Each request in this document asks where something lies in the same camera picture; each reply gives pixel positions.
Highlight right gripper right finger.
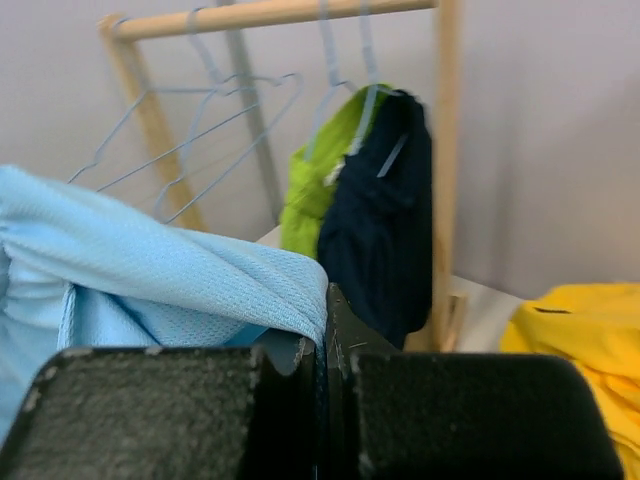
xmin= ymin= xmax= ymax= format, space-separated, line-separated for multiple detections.
xmin=324 ymin=285 xmax=623 ymax=479

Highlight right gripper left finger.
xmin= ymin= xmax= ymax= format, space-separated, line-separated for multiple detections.
xmin=1 ymin=335 xmax=318 ymax=479

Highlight navy blue shorts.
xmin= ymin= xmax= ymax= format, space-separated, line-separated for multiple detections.
xmin=317 ymin=90 xmax=433 ymax=349

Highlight light blue shorts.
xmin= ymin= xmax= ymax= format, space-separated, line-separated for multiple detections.
xmin=1 ymin=165 xmax=328 ymax=430

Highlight blue hanger of yellow shorts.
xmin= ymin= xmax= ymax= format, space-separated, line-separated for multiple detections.
xmin=97 ymin=9 xmax=306 ymax=225

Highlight yellow shorts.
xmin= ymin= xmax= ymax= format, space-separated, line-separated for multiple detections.
xmin=499 ymin=283 xmax=639 ymax=479

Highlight lime green shorts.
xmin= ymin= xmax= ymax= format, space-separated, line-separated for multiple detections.
xmin=280 ymin=87 xmax=367 ymax=259

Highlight blue hanger of navy shorts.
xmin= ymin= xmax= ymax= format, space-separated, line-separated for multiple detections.
xmin=349 ymin=0 xmax=398 ymax=156

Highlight blue hanger of green shorts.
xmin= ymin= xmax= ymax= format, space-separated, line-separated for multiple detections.
xmin=304 ymin=0 xmax=357 ymax=162

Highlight blue hanger of camouflage shorts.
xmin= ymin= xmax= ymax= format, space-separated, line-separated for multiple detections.
xmin=67 ymin=14 xmax=221 ymax=190

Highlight wooden clothes rack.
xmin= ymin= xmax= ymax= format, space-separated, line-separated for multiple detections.
xmin=99 ymin=1 xmax=467 ymax=352

